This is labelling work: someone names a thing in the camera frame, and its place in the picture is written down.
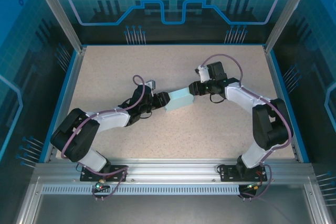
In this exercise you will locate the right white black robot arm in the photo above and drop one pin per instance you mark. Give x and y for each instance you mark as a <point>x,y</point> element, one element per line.
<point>244,95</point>

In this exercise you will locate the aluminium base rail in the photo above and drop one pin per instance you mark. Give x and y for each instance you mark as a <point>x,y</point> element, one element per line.
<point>170,169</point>

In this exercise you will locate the light blue paper box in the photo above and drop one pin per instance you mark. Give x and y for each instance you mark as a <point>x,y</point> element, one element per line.
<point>181,99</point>

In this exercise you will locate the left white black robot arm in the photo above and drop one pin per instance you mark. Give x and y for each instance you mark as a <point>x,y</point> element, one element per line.
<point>110,120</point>

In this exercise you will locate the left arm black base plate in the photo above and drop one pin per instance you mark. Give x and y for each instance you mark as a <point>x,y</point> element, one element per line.
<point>118,171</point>

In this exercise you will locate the aluminium side rail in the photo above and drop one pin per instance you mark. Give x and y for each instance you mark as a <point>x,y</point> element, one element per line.
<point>295,153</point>
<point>72,77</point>

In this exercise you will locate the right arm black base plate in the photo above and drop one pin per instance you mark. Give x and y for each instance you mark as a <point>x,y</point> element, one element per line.
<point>225,174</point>

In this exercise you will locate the aluminium frame post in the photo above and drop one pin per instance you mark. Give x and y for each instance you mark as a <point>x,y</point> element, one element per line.
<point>288,11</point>
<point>60,11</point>

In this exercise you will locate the small connector with green light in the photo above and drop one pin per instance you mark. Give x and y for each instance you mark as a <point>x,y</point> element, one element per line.
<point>253,186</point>
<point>99,186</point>

